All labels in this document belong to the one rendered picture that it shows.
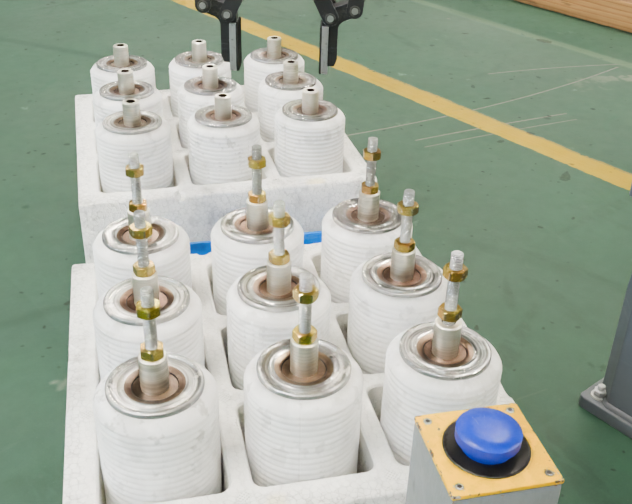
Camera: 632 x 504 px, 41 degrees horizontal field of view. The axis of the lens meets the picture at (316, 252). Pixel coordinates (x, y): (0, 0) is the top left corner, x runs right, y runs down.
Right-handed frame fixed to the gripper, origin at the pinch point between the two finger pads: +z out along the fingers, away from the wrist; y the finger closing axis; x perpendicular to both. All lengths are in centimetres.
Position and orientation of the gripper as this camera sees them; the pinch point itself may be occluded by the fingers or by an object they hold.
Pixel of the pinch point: (279, 53)
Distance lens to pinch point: 68.6
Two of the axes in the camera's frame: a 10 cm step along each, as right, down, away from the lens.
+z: -0.3, 8.6, 5.1
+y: -10.0, -0.4, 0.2
